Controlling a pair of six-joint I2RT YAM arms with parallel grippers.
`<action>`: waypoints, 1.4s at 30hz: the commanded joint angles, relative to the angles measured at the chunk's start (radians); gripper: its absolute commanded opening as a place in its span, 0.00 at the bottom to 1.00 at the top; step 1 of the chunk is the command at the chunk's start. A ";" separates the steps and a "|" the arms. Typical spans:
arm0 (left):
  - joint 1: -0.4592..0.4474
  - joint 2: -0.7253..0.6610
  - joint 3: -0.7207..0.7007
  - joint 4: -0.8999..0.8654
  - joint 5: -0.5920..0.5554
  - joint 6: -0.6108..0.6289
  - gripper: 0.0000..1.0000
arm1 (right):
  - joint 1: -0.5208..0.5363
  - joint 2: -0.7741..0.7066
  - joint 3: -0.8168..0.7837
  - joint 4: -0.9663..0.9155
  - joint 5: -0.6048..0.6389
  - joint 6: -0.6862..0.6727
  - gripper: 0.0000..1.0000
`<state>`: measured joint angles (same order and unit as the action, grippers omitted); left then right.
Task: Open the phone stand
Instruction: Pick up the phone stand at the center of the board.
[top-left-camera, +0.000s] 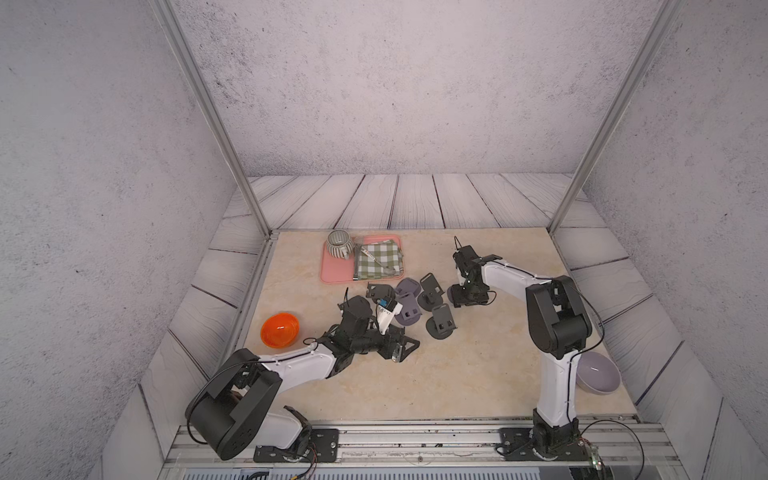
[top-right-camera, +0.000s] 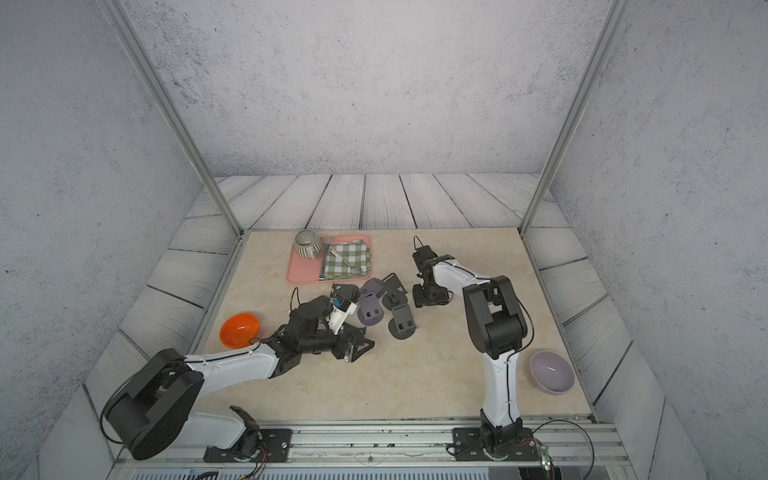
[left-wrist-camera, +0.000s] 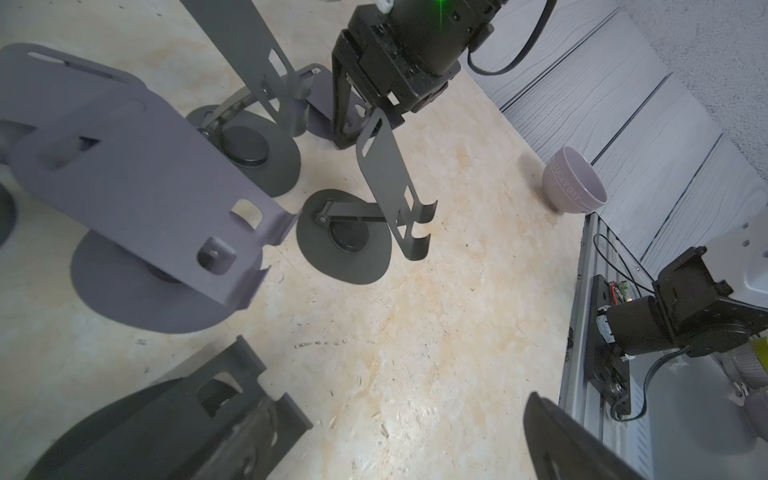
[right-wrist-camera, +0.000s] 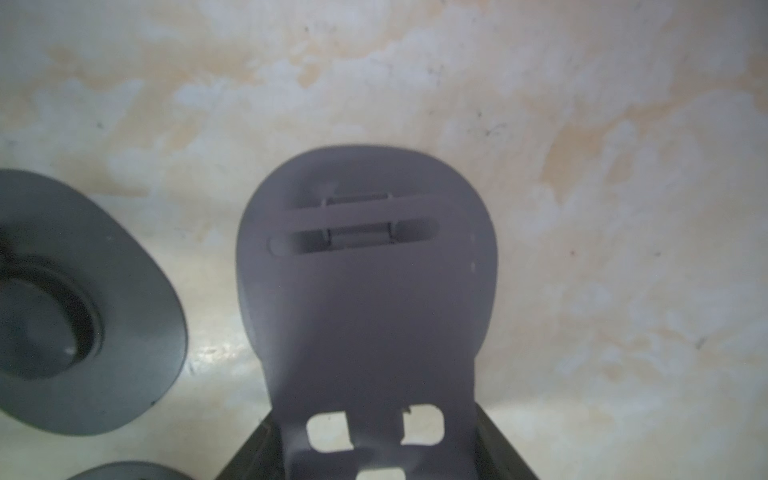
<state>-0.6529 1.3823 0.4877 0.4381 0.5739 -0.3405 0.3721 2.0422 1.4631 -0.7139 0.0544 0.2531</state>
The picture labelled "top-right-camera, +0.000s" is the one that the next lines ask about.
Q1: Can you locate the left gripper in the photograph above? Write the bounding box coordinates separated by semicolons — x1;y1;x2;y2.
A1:
298;323;376;364

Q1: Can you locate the purple phone stand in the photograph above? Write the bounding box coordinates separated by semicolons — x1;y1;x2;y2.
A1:
359;277;386;299
357;292;384;327

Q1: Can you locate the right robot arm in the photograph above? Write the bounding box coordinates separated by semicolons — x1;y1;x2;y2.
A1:
412;245;531;456

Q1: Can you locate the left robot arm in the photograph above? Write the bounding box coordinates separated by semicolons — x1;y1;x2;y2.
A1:
99;296;375;462

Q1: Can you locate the green checkered cloth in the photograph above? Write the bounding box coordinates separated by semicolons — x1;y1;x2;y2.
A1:
325;241;369;280

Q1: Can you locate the pink tray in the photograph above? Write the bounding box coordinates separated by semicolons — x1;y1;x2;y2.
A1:
286;234;372;285

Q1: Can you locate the orange plastic bowl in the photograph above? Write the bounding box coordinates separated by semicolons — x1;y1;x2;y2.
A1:
219;312;260;349

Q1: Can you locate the lilac ceramic bowl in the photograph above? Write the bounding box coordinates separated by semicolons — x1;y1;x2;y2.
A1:
529;350;576;395

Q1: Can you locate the white handled spoon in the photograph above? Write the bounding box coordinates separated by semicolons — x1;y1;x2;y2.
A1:
328;246;361;275

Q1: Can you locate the aluminium front rail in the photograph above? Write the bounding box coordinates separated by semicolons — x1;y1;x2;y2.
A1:
113;418;637;480

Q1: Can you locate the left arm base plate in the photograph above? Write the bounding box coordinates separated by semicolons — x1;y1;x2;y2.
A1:
203;427;293;463

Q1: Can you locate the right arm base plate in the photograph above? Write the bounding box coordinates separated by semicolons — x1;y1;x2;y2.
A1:
446;425;541;462

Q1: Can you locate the right aluminium frame post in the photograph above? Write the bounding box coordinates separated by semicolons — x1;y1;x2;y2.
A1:
518;0;632;238

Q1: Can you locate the aluminium frame post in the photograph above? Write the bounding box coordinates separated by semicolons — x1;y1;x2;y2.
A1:
518;0;632;238
98;0;244;238

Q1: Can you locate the left aluminium frame post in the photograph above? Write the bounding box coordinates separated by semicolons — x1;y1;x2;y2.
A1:
98;0;244;238

